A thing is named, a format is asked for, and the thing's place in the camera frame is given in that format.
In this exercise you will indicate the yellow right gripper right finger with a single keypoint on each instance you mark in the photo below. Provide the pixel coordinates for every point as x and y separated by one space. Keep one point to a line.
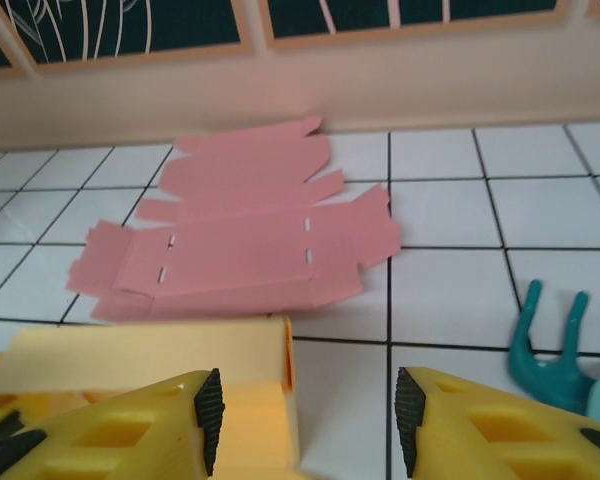
505 445

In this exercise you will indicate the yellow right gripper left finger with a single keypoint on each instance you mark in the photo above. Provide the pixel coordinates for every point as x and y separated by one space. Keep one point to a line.
130 450

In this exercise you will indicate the yellow paper box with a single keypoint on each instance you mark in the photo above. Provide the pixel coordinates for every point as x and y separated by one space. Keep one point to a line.
145 350

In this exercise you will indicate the pink paper box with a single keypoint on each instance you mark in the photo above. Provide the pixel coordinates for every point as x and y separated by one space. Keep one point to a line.
240 225

